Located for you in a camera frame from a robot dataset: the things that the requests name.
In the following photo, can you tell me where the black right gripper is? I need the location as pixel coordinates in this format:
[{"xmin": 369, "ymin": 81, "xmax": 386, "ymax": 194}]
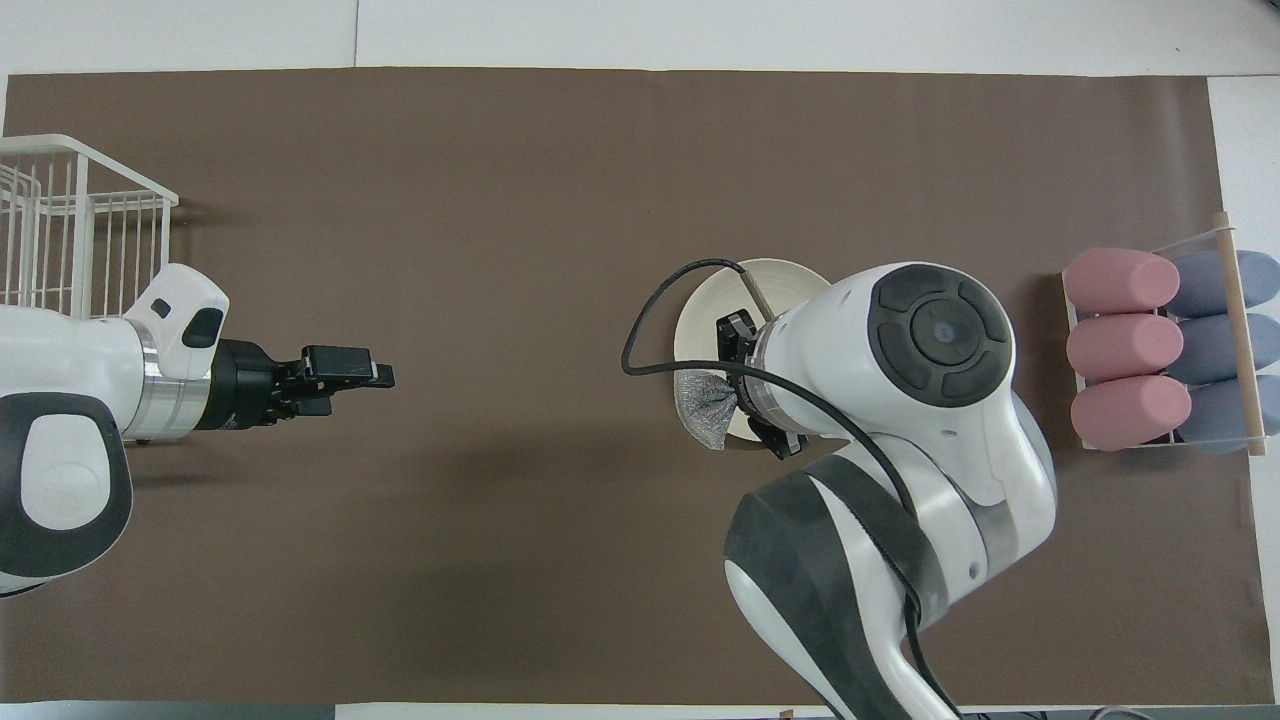
[{"xmin": 715, "ymin": 309, "xmax": 808, "ymax": 462}]

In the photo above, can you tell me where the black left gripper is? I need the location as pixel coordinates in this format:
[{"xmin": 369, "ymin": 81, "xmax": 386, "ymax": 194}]
[{"xmin": 195, "ymin": 339, "xmax": 396, "ymax": 434}]

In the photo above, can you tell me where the silver mesh scouring sponge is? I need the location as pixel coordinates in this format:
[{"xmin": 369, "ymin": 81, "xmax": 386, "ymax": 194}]
[{"xmin": 674, "ymin": 367, "xmax": 739, "ymax": 453}]

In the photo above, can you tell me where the cream round plate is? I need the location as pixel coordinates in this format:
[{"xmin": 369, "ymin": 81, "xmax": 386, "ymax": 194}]
[{"xmin": 673, "ymin": 258, "xmax": 837, "ymax": 447}]

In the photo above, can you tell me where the brown table mat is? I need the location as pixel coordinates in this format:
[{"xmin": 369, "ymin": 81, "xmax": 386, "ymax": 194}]
[{"xmin": 0, "ymin": 67, "xmax": 1274, "ymax": 706}]

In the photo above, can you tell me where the clear cup rack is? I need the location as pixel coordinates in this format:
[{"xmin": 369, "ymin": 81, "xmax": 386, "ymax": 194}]
[{"xmin": 1062, "ymin": 225, "xmax": 1271, "ymax": 453}]

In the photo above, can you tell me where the pink cup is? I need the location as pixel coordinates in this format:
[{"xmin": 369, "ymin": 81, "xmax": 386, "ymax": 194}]
[
  {"xmin": 1062, "ymin": 247, "xmax": 1182, "ymax": 314},
  {"xmin": 1071, "ymin": 375, "xmax": 1193, "ymax": 452},
  {"xmin": 1066, "ymin": 313, "xmax": 1185, "ymax": 385}
]

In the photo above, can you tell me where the blue cup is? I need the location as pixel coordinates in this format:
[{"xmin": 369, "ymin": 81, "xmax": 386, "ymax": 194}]
[
  {"xmin": 1178, "ymin": 313, "xmax": 1280, "ymax": 385},
  {"xmin": 1172, "ymin": 250, "xmax": 1280, "ymax": 319},
  {"xmin": 1175, "ymin": 375, "xmax": 1280, "ymax": 456}
]

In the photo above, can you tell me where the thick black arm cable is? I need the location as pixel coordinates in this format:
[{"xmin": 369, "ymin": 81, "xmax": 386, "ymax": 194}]
[{"xmin": 620, "ymin": 258, "xmax": 963, "ymax": 720}]

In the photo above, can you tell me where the white wire basket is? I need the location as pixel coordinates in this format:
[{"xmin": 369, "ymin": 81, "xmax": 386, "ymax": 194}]
[{"xmin": 0, "ymin": 134, "xmax": 180, "ymax": 321}]

